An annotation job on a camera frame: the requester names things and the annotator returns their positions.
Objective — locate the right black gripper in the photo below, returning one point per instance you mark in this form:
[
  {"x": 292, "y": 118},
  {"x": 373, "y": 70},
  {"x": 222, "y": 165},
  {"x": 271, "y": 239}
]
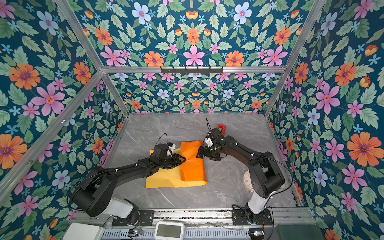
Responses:
[{"x": 206, "y": 154}]

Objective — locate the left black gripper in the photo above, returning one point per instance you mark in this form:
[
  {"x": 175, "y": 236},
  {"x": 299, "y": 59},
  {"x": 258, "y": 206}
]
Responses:
[{"x": 177, "y": 160}]

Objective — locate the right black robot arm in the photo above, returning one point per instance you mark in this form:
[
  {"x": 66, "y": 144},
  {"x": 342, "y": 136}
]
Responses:
[{"x": 266, "y": 176}]

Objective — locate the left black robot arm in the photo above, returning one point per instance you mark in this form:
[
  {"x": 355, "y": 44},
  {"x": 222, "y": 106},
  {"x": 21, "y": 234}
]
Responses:
[{"x": 94, "y": 194}]

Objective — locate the red tape dispenser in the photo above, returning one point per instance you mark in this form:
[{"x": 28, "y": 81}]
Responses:
[{"x": 222, "y": 129}]

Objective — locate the white round clock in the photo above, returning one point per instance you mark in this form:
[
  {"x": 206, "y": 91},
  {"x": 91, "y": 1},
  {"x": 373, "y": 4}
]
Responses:
[{"x": 248, "y": 182}]

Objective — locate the white display device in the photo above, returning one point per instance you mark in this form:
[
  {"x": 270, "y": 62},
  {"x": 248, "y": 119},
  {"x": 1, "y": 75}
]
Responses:
[{"x": 169, "y": 230}]

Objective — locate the green mat bottom right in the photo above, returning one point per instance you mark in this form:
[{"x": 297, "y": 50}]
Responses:
[{"x": 299, "y": 232}]

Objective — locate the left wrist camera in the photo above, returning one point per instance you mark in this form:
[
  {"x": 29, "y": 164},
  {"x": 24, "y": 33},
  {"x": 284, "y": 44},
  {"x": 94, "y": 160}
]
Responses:
[{"x": 171, "y": 148}]

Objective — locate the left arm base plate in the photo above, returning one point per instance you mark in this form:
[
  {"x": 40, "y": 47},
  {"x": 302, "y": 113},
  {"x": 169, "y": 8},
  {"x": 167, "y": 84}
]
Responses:
[{"x": 143, "y": 218}]

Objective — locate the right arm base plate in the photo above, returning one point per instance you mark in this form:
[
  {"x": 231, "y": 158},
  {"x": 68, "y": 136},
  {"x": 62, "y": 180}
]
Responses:
[{"x": 247, "y": 218}]

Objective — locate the black hook rail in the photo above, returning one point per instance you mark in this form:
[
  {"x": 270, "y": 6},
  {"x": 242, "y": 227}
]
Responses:
[{"x": 191, "y": 70}]

